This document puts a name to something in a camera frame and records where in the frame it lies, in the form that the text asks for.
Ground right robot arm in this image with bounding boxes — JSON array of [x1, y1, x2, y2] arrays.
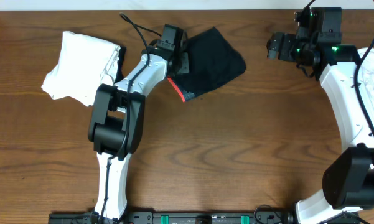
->
[[267, 4, 374, 223]]

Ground black pants red waistband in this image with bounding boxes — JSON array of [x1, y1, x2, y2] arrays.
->
[[168, 27, 246, 103]]

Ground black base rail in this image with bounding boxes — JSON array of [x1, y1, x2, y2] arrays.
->
[[48, 210, 362, 224]]

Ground black folded garment under white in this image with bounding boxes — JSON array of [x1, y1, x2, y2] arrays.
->
[[114, 45, 127, 83]]

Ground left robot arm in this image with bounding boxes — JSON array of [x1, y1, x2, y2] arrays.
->
[[88, 24, 189, 223]]

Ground white folded cloth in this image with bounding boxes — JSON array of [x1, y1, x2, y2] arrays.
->
[[42, 31, 124, 106]]

